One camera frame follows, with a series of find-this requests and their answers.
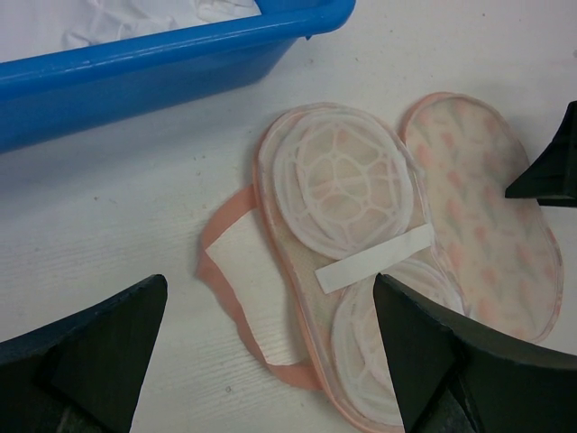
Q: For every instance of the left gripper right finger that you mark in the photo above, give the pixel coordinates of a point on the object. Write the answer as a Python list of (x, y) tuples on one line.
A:
[(452, 374)]

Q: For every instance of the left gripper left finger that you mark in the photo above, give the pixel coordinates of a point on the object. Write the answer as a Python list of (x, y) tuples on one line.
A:
[(84, 372)]

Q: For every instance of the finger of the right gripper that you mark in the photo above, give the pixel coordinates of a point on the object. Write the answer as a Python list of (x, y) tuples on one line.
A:
[(553, 174)]

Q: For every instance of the floral mesh laundry bag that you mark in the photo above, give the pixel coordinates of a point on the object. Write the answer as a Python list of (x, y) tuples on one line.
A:
[(338, 197)]

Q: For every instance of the white bra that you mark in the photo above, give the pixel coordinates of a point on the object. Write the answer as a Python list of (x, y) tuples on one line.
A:
[(99, 22)]

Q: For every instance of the blue plastic bin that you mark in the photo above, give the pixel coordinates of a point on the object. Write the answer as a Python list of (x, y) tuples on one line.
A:
[(52, 95)]

